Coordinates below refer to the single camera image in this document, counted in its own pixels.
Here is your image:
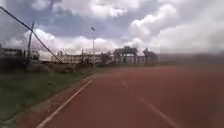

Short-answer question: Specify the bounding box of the broad flat-topped tree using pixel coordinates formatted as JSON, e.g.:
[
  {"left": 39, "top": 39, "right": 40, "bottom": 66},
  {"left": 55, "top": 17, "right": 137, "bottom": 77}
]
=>
[{"left": 112, "top": 45, "right": 139, "bottom": 65}]

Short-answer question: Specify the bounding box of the street light pole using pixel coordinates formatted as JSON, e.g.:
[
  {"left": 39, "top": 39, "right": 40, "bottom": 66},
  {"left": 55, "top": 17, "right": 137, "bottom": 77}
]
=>
[{"left": 89, "top": 25, "right": 97, "bottom": 69}]

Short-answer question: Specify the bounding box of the long pale building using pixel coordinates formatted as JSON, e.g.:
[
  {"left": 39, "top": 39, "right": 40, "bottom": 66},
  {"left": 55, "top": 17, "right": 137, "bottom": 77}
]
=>
[{"left": 50, "top": 53, "right": 148, "bottom": 65}]

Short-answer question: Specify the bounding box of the small dark tree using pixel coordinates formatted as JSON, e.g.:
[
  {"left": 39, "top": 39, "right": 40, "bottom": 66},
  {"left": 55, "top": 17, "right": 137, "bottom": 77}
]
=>
[{"left": 142, "top": 47, "right": 160, "bottom": 65}]

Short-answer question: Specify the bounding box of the group of people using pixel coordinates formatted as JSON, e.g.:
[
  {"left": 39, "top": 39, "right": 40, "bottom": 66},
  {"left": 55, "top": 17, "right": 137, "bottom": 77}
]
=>
[{"left": 148, "top": 61, "right": 156, "bottom": 69}]

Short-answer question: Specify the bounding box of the red running track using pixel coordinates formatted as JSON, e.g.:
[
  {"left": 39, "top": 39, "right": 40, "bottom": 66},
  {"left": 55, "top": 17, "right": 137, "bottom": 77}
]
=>
[{"left": 14, "top": 64, "right": 224, "bottom": 128}]

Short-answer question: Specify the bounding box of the heap of rubble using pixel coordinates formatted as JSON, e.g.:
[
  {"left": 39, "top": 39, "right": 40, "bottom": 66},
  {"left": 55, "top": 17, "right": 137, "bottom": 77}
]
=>
[{"left": 25, "top": 61, "right": 79, "bottom": 75}]

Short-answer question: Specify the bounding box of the grey kerb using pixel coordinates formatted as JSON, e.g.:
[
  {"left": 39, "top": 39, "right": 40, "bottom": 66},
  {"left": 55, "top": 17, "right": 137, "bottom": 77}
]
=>
[{"left": 0, "top": 75, "right": 98, "bottom": 128}]

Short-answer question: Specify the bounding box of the grass strip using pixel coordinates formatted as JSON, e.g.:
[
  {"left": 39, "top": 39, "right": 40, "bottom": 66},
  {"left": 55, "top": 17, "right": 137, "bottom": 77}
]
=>
[{"left": 0, "top": 65, "right": 101, "bottom": 124}]

